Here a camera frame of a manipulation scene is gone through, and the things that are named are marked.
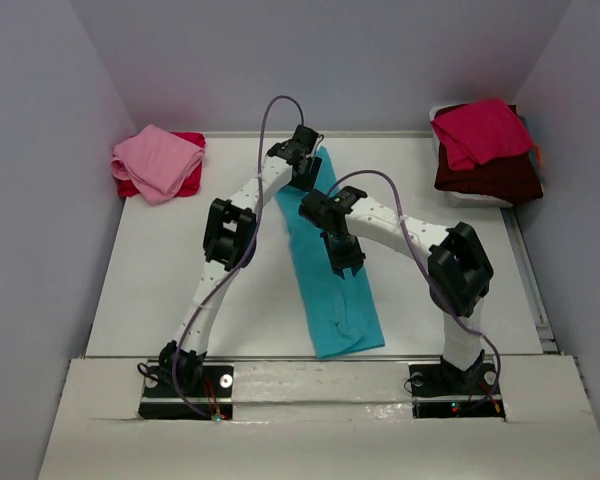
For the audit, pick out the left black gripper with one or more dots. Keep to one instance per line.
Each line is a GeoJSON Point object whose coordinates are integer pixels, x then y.
{"type": "Point", "coordinates": [309, 171]}

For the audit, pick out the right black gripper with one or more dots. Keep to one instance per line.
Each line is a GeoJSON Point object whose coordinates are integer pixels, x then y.
{"type": "Point", "coordinates": [346, 255]}

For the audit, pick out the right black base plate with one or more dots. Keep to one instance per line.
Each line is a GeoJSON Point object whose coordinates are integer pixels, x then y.
{"type": "Point", "coordinates": [436, 398]}

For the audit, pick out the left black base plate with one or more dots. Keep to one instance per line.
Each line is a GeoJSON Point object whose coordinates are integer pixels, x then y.
{"type": "Point", "coordinates": [208, 397]}

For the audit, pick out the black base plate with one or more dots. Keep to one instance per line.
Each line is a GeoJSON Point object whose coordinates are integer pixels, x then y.
{"type": "Point", "coordinates": [208, 397]}
{"type": "Point", "coordinates": [436, 398]}

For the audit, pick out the magenta t shirt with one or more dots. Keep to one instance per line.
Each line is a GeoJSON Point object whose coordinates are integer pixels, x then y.
{"type": "Point", "coordinates": [477, 133]}

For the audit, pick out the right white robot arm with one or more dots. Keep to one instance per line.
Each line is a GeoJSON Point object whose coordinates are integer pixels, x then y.
{"type": "Point", "coordinates": [452, 260]}

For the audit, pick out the pink folded t shirt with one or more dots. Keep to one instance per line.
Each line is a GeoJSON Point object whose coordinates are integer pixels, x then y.
{"type": "Point", "coordinates": [152, 162]}

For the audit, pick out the turquoise t shirt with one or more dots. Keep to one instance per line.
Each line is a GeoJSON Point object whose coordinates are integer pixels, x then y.
{"type": "Point", "coordinates": [341, 313]}

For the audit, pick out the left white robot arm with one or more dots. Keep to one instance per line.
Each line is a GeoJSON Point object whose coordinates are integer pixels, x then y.
{"type": "Point", "coordinates": [228, 245]}

